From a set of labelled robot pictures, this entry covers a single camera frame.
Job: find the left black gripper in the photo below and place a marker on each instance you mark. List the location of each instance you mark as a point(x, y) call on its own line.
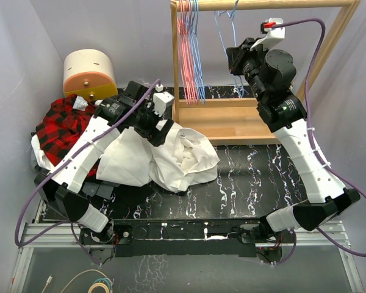
point(155, 136)

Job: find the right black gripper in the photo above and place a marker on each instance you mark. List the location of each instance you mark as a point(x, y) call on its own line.
point(238, 56)

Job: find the white shirt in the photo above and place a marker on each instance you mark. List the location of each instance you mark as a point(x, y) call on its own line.
point(186, 158)

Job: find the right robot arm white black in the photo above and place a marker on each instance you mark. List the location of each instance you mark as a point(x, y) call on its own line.
point(269, 73)

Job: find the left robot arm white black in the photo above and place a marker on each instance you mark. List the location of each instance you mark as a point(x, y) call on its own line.
point(138, 107)

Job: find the red black plaid shirt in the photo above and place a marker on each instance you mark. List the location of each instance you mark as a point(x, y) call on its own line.
point(61, 128)

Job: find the blue hangers bundle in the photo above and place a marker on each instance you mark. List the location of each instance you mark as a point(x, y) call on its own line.
point(195, 51)

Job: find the pink hangers bundle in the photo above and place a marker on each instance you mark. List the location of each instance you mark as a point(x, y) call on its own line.
point(185, 52)

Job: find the wooden clothes rack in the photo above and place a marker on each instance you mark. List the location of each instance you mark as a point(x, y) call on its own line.
point(235, 121)

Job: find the black garment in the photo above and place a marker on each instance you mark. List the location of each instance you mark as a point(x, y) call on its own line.
point(126, 200)

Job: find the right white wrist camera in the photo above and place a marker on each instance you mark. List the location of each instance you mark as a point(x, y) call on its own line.
point(272, 36)

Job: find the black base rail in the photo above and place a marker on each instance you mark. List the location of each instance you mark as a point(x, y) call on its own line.
point(179, 237)

